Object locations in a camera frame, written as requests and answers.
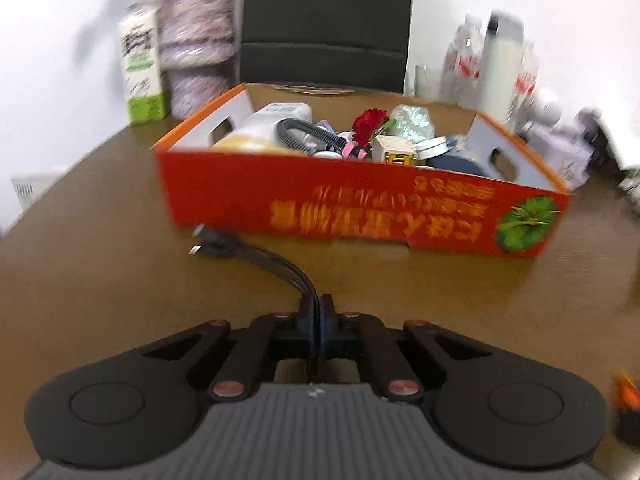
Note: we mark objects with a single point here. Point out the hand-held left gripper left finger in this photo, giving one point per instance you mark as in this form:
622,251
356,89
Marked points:
305,325

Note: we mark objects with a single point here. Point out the orange plastic piece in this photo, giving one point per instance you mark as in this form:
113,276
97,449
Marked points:
624,391

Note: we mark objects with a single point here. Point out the white paper sheet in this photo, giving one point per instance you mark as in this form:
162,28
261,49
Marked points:
615,140

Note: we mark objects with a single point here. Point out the white round device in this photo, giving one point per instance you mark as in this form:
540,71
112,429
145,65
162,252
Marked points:
547,107

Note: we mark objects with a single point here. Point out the white printed box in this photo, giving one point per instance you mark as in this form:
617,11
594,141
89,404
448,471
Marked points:
560,155

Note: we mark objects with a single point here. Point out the clear drinking glass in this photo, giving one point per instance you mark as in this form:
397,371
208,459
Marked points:
426,82

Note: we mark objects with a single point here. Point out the white thermos bottle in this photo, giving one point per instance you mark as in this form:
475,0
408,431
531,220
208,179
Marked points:
500,70

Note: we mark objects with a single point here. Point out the navy blue case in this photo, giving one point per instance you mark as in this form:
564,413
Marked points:
457,165

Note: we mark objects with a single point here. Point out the brown wooden desk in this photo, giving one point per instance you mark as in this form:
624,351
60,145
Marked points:
100,260

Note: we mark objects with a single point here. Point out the black office chair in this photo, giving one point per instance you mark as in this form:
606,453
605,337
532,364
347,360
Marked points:
325,10

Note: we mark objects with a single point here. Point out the white jar lid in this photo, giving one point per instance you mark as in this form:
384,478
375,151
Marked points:
432,146

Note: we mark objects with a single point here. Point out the iridescent shiny ball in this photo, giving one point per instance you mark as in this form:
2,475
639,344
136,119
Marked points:
412,120

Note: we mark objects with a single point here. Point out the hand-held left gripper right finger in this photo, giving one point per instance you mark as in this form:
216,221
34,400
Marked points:
330,327

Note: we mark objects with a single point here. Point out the green white milk carton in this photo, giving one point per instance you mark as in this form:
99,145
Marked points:
142,70

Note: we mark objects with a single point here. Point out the white charger orange plug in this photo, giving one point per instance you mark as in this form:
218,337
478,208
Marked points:
392,147

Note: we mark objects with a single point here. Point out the white flat box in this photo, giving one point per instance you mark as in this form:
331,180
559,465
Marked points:
30,195

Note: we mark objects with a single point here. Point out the purple marbled vase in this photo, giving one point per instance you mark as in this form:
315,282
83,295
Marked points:
197,45

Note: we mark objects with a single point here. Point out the clear red label water bottle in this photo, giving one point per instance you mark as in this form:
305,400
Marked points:
460,60
527,85

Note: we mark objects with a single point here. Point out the yellow white plush toy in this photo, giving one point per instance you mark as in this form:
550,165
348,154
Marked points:
245,144

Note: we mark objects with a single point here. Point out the red cardboard box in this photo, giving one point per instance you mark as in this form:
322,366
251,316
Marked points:
350,200

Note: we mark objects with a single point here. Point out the translucent plastic box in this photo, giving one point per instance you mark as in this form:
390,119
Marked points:
272,120

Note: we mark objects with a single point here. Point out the red green ornament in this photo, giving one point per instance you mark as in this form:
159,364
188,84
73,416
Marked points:
369,122

